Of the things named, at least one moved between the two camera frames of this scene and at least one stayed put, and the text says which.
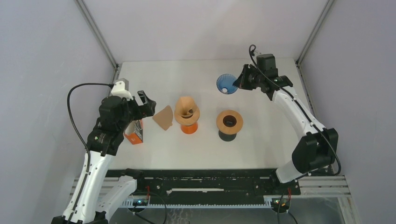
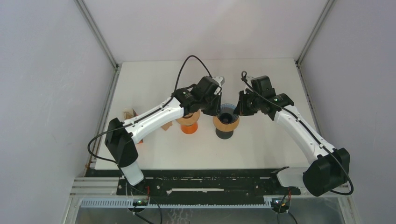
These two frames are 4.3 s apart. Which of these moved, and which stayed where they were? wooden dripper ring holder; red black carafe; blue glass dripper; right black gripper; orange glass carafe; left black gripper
Moved: left black gripper; blue glass dripper; red black carafe; right black gripper
Stayed: wooden dripper ring holder; orange glass carafe
